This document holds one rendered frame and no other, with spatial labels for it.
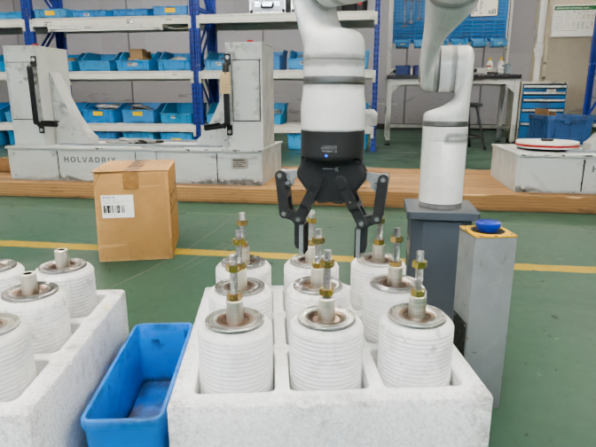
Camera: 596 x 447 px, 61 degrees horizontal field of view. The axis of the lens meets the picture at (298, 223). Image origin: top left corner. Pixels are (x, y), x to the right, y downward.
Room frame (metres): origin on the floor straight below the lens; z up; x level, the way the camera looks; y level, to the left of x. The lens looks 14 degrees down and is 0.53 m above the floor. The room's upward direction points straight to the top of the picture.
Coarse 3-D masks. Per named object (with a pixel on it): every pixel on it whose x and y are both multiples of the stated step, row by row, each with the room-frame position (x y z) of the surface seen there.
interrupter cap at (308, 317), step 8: (304, 312) 0.62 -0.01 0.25; (312, 312) 0.63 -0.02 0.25; (336, 312) 0.63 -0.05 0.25; (344, 312) 0.62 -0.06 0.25; (352, 312) 0.62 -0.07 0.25; (304, 320) 0.60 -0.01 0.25; (312, 320) 0.60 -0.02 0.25; (336, 320) 0.61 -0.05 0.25; (344, 320) 0.60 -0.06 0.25; (352, 320) 0.60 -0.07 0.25; (312, 328) 0.58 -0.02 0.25; (320, 328) 0.58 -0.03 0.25; (328, 328) 0.57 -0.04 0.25; (336, 328) 0.58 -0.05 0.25; (344, 328) 0.58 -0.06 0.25
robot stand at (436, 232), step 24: (408, 216) 1.03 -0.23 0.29; (432, 216) 1.02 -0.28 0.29; (456, 216) 1.01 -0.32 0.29; (480, 216) 1.01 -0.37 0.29; (408, 240) 1.09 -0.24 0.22; (432, 240) 1.03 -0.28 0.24; (456, 240) 1.02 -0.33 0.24; (408, 264) 1.06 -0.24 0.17; (432, 264) 1.03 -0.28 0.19; (456, 264) 1.02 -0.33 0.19; (432, 288) 1.03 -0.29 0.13
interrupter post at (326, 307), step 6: (318, 300) 0.61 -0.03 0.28; (324, 300) 0.60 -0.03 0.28; (330, 300) 0.60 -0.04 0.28; (318, 306) 0.61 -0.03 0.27; (324, 306) 0.60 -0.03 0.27; (330, 306) 0.60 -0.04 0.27; (318, 312) 0.61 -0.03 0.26; (324, 312) 0.60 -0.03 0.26; (330, 312) 0.60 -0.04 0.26; (318, 318) 0.61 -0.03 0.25; (324, 318) 0.60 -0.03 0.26; (330, 318) 0.60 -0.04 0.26
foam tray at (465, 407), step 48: (192, 336) 0.70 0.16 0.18; (192, 384) 0.57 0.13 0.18; (288, 384) 0.57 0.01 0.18; (480, 384) 0.57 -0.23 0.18; (192, 432) 0.52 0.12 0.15; (240, 432) 0.53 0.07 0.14; (288, 432) 0.53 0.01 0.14; (336, 432) 0.53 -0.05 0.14; (384, 432) 0.54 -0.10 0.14; (432, 432) 0.54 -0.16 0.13; (480, 432) 0.55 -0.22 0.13
